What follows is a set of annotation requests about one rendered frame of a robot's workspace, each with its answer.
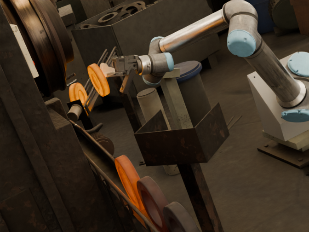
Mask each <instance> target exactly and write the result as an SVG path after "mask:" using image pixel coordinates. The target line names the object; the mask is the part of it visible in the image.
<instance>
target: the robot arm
mask: <svg viewBox="0 0 309 232"><path fill-rule="evenodd" d="M228 27H229V33H228V37H227V46H228V49H229V51H230V52H231V53H232V54H234V55H237V56H238V57H243V58H244V59H245V60H246V61H247V62H248V63H249V64H250V65H251V66H252V67H253V69H254V70H255V71H256V72H257V73H258V74H259V76H260V77H261V78H262V79H263V80H264V81H265V82H266V84H267V85H268V86H269V87H270V88H271V89H272V91H273V92H274V93H275V94H276V101H277V102H278V104H279V105H280V106H281V107H282V112H281V116H282V118H283V119H284V120H286V121H288V122H306V121H309V53H307V52H297V53H295V54H293V55H292V56H291V57H290V58H289V59H288V62H287V64H286V66H285V67H284V65H283V64H282V63H281V62H280V60H279V59H278V58H277V57H276V55H275V54H274V53H273V52H272V50H271V49H270V48H269V47H268V45H267V44H266V43H265V42H264V40H263V39H262V37H261V35H260V34H259V33H258V31H257V27H258V14H257V11H256V9H255V8H254V7H253V6H252V5H251V4H250V3H248V2H246V1H244V0H231V1H229V2H227V3H225V4H224V5H223V8H222V9H221V10H219V11H217V12H215V13H213V14H211V15H209V16H207V17H205V18H203V19H201V20H199V21H197V22H195V23H193V24H191V25H189V26H187V27H185V28H183V29H181V30H179V31H177V32H175V33H173V34H171V35H169V36H167V37H165V38H164V37H160V36H159V37H155V38H153V39H152V40H151V43H150V45H149V54H148V55H143V56H138V55H131V56H119V57H112V66H113V68H111V67H109V66H108V65H107V64H105V63H101V64H100V69H101V70H102V72H103V73H104V75H105V77H112V76H124V75H125V78H124V80H123V83H122V85H121V88H120V92H122V93H125V94H127V93H128V90H129V88H130V85H131V83H132V80H133V78H134V75H135V73H136V74H139V75H142V76H143V80H144V82H145V83H146V84H148V85H150V86H155V85H157V84H158V83H160V81H161V79H162V77H163V76H164V75H165V73H166V72H170V71H173V69H174V62H173V58H172V55H171V54H172V53H174V52H177V51H179V50H181V49H183V48H185V47H187V46H190V45H192V44H194V43H196V42H198V41H200V40H202V39H204V38H207V37H209V36H211V35H213V34H215V33H217V32H220V31H222V30H224V29H226V28H228Z"/></svg>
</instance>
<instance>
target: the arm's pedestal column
mask: <svg viewBox="0 0 309 232"><path fill-rule="evenodd" d="M257 150H258V151H259V152H262V153H264V154H266V155H269V156H271V157H273V158H276V159H278V160H280V161H282V162H285V163H287V164H290V165H292V166H294V167H296V168H298V169H302V168H304V167H305V166H307V165H309V144H308V145H306V146H304V147H303V148H301V149H299V150H296V149H293V148H291V147H289V146H286V145H283V144H281V143H278V142H276V141H273V140H271V141H269V142H267V143H265V144H264V145H262V146H260V147H258V148H257Z"/></svg>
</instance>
